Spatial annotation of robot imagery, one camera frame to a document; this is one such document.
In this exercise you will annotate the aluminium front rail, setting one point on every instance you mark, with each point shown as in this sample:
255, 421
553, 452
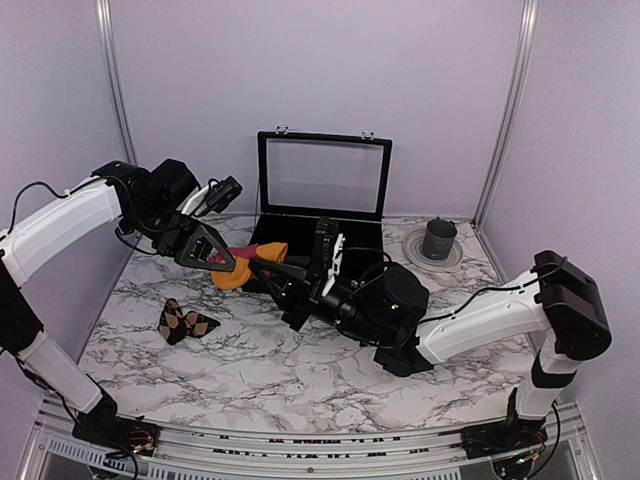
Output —
185, 452

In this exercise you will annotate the right aluminium corner post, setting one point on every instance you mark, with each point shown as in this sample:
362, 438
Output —
522, 57

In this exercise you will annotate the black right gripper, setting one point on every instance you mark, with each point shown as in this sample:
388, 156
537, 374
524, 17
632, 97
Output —
299, 296

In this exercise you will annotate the left aluminium corner post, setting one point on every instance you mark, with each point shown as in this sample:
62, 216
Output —
115, 87

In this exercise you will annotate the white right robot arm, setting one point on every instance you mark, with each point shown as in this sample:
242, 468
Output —
386, 309

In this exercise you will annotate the beige ceramic plate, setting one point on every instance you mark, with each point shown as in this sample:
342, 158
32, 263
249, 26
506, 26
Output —
412, 243

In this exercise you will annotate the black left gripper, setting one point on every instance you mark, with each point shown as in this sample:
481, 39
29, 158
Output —
192, 250

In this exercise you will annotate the brown argyle sock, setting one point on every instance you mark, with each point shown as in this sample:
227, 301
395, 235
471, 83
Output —
174, 325

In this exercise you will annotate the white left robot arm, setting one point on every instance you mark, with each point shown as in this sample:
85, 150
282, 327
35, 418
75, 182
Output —
164, 205

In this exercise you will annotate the dark grey ceramic mug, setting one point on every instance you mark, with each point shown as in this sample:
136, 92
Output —
438, 240

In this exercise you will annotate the aluminium corner post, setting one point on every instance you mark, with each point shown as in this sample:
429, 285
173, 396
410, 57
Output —
522, 57
115, 87

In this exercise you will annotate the black display case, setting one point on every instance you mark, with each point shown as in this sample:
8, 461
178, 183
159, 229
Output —
306, 176

